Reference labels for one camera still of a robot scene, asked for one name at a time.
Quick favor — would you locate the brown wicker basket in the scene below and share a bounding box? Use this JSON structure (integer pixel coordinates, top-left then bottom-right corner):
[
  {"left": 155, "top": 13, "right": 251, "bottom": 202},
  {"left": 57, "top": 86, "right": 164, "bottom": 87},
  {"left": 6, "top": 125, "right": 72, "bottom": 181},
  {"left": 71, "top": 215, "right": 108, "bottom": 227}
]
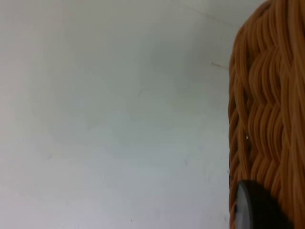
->
[{"left": 228, "top": 0, "right": 305, "bottom": 229}]

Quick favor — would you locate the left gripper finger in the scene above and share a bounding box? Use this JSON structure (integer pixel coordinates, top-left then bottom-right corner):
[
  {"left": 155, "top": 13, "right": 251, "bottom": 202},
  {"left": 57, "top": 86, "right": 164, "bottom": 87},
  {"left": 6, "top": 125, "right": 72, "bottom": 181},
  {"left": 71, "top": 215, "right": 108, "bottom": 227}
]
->
[{"left": 234, "top": 180, "right": 294, "bottom": 229}]

